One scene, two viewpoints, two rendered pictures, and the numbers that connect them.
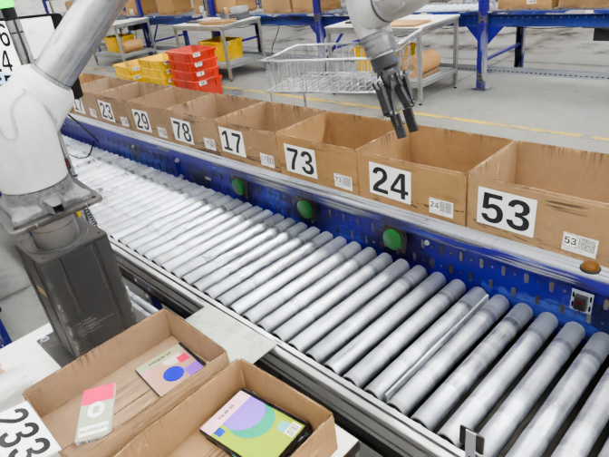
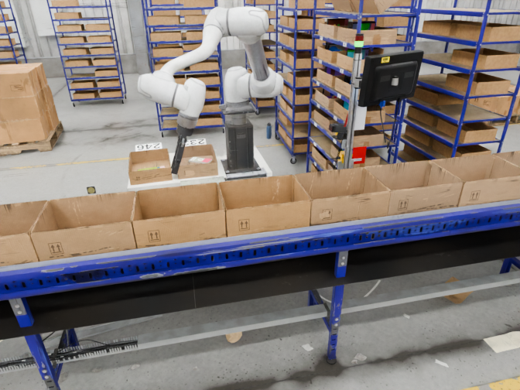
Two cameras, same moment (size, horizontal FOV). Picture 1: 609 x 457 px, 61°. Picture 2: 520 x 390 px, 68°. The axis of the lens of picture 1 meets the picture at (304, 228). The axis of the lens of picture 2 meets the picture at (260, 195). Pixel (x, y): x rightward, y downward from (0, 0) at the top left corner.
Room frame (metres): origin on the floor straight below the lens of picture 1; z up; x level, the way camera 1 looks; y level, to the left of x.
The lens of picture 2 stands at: (2.62, -1.61, 1.88)
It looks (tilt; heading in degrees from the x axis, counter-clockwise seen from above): 28 degrees down; 119
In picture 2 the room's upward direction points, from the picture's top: 1 degrees counter-clockwise
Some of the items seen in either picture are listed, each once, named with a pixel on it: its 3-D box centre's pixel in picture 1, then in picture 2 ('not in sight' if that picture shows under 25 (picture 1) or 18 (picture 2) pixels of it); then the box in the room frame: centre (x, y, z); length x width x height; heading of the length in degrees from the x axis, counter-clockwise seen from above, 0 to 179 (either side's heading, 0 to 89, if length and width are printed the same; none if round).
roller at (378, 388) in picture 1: (430, 340); not in sight; (1.02, -0.28, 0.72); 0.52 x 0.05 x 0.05; 131
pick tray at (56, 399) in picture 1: (131, 386); (196, 160); (0.92, 0.45, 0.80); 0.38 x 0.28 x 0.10; 131
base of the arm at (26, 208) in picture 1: (42, 193); (234, 104); (1.18, 0.61, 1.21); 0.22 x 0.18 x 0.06; 38
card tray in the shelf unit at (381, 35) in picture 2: not in sight; (365, 34); (1.78, 1.60, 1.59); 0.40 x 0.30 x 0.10; 131
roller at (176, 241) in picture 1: (200, 231); not in sight; (1.80, 0.40, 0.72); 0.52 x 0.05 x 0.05; 131
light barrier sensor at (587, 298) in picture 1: (580, 304); not in sight; (0.98, -0.64, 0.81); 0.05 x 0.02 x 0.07; 41
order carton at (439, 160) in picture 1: (433, 170); (180, 215); (1.53, -0.44, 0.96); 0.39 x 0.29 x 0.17; 41
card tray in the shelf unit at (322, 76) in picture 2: not in sight; (339, 76); (1.48, 1.96, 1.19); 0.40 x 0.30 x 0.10; 131
